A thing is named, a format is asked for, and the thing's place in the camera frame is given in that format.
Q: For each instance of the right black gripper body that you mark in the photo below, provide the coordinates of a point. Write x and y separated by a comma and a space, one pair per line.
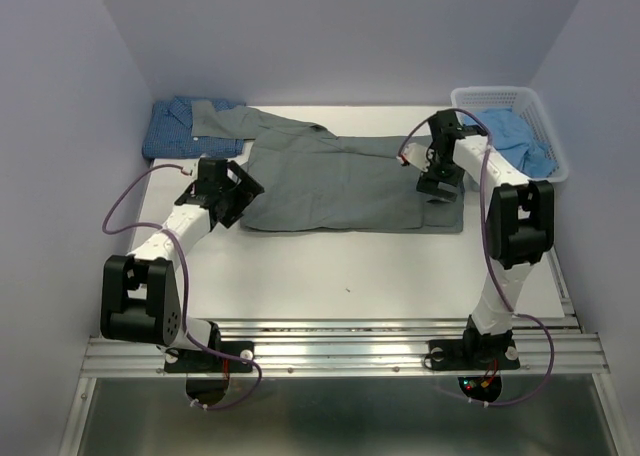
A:
440, 169

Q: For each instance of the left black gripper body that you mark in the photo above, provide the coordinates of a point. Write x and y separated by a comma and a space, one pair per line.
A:
238, 197

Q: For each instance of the grey long sleeve shirt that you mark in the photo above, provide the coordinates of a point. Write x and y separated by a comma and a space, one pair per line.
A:
316, 180

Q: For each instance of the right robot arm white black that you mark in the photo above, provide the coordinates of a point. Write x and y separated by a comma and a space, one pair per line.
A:
517, 229

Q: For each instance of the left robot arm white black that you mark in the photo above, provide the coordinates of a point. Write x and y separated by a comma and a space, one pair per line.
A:
145, 293

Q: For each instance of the folded blue checked shirt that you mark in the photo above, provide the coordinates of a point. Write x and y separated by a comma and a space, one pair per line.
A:
169, 134

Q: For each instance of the light blue crumpled shirt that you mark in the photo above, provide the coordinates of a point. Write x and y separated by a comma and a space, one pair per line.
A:
514, 138

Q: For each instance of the white plastic basket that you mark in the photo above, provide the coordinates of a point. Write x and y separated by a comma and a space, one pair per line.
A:
523, 102

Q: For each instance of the aluminium mounting rail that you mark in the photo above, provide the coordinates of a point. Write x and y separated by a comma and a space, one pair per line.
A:
353, 348

